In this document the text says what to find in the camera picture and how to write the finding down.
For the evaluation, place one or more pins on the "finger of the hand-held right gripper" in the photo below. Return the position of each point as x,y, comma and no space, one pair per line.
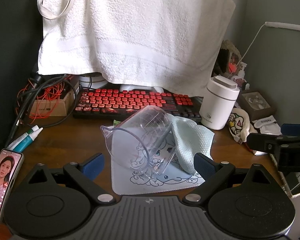
262,142
296,129

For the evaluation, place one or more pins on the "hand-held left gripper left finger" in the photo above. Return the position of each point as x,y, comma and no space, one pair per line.
93,166

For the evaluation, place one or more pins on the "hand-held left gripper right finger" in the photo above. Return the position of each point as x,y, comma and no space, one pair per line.
203,165

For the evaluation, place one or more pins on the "light blue waffle cloth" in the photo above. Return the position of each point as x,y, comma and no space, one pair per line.
192,137

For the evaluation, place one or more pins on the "clear plastic measuring cup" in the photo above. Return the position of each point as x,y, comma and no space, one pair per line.
140,140

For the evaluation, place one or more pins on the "white folded socks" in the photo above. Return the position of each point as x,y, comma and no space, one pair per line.
267,125

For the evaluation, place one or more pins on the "smartphone in clear case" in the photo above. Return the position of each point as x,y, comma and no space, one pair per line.
293,187

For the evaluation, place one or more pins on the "brown gift box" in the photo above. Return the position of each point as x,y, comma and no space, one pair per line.
262,112

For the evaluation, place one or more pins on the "cartoon plush pouch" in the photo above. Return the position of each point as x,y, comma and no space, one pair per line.
237,125

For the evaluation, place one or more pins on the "green leaf printed sheet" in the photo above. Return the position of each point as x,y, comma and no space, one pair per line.
115,122

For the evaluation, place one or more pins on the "cartoon printed mouse mat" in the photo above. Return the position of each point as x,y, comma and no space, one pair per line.
152,187

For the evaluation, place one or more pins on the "white cylindrical humidifier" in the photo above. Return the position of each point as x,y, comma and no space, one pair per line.
215,105

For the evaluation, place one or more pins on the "black keyboard red keys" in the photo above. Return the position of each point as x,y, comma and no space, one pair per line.
110,100

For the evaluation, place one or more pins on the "cardboard box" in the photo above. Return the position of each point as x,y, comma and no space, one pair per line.
55,107

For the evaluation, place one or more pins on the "teal tube white cap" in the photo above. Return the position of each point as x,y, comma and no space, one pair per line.
25,143

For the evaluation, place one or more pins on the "white pump bottle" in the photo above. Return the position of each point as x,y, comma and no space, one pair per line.
242,71

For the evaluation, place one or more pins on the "white monitor stand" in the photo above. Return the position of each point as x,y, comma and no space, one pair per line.
130,88

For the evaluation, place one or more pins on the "white round device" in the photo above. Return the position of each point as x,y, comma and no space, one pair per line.
97,80

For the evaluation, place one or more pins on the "smartphone with lit screen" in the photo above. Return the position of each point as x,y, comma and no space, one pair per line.
2,175

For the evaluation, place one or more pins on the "black computer tower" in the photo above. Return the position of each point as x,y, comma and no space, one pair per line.
10,67

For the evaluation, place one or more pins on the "white terry towel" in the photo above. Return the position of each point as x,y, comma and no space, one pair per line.
130,30

